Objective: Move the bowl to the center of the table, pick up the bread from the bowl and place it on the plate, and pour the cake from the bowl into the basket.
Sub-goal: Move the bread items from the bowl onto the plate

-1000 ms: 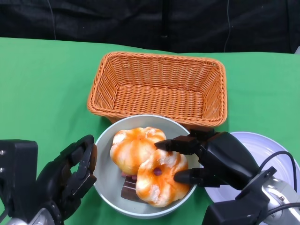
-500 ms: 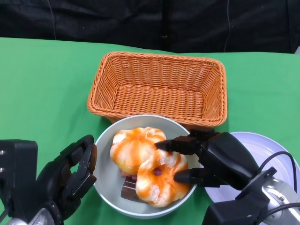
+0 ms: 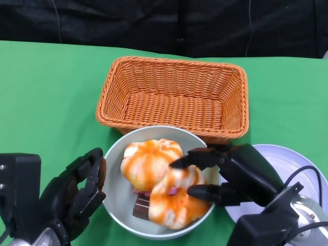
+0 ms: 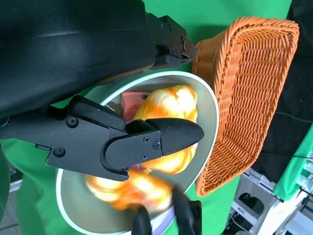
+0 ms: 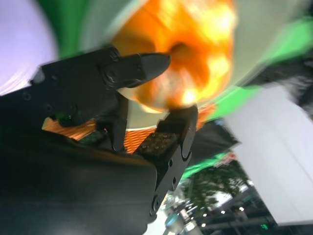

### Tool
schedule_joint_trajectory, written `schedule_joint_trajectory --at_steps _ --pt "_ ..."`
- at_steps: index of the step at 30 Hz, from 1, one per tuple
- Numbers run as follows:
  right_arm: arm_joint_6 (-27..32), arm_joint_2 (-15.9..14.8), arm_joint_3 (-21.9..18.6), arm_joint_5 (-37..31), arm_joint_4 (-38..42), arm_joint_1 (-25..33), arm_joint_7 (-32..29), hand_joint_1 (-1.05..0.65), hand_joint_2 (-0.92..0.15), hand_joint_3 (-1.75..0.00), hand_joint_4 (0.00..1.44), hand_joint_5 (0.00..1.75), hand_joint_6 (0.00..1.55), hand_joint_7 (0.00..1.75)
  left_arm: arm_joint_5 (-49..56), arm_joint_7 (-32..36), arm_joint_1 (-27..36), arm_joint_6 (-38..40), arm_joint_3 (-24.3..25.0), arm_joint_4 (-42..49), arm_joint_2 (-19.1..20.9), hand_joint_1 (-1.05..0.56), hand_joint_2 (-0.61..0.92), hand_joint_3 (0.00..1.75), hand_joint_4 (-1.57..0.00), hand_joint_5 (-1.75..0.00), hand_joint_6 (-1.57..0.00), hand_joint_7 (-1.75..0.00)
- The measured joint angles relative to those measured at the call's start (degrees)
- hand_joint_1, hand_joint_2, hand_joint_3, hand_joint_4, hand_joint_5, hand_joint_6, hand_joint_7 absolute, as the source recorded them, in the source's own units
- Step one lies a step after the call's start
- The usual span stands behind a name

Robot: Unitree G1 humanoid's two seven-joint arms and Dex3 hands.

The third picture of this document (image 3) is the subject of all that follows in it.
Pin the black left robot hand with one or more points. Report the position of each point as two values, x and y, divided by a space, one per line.
61 194

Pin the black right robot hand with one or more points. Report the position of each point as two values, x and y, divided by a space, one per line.
246 174

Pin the pale green bowl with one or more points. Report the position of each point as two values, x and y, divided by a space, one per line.
118 202

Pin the orange striped round bread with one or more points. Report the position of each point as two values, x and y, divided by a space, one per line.
146 164

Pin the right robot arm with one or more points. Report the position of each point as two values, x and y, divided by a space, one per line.
305 212

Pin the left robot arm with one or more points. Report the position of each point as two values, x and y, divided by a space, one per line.
43 238

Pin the lilac round plate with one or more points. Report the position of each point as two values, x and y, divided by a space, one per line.
289 159

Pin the brown chocolate cake slice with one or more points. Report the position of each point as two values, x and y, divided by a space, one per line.
141 208

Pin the orange wicker basket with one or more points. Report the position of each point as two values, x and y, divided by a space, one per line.
174 107

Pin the green tablecloth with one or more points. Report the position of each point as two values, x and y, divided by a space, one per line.
46 84

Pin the black backdrop cloth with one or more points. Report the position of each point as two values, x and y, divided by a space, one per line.
128 23

